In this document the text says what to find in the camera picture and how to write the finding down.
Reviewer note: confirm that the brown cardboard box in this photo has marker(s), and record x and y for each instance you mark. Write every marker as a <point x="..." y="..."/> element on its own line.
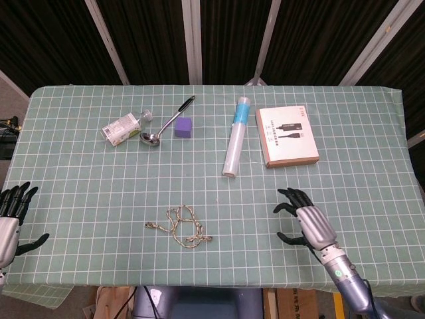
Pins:
<point x="295" y="305"/>

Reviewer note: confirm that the black electronic equipment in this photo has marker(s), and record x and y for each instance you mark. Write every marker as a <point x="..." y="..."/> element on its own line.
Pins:
<point x="6" y="139"/>

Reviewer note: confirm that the purple foam cube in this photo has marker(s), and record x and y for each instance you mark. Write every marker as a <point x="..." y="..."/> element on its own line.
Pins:
<point x="183" y="128"/>

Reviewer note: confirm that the plastic wrap roll blue label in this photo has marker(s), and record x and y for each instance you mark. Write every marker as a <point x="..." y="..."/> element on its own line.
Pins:
<point x="236" y="139"/>

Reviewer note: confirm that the clear plastic bottle with label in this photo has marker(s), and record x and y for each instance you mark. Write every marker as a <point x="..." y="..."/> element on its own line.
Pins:
<point x="119" y="131"/>

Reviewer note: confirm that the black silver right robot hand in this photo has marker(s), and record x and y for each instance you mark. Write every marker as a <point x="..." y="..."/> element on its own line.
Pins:
<point x="315" y="226"/>

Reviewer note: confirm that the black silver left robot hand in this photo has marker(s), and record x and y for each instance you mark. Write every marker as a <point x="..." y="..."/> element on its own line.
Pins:
<point x="8" y="232"/>

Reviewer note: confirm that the green checked tablecloth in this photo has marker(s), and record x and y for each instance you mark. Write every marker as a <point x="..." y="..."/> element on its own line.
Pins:
<point x="99" y="182"/>

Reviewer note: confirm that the white partition post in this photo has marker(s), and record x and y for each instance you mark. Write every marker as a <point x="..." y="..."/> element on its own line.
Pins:
<point x="416" y="139"/>
<point x="108" y="43"/>
<point x="264" y="46"/>
<point x="375" y="43"/>
<point x="192" y="40"/>

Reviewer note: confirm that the brown paper bag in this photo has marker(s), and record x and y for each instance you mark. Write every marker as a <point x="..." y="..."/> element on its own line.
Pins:
<point x="109" y="304"/>

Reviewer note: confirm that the blue-grey robot torso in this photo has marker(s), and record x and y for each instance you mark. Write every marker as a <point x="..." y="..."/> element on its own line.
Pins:
<point x="199" y="304"/>

